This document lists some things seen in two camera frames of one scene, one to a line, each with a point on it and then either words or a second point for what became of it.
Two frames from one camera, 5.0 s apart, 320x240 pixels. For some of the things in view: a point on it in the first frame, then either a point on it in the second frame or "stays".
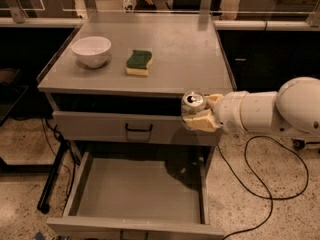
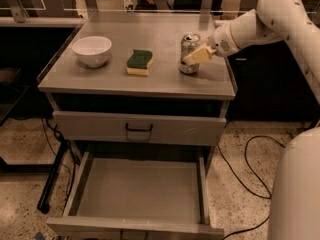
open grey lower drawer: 149,195 stays
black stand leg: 43,205 stays
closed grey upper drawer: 131,126 stays
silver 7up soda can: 192,101 -> 189,43
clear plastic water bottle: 129,1 stays
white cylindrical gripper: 228,112 -> 221,41
